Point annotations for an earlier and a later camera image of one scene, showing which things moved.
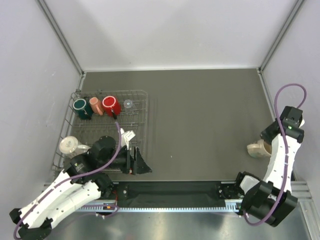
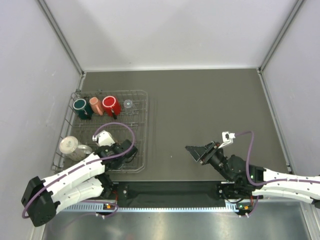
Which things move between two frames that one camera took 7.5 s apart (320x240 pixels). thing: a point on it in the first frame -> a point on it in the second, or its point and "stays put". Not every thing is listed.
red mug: (111, 106) stays put
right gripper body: (266, 134) -> (212, 149)
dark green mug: (83, 109) stays put
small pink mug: (96, 106) stays put
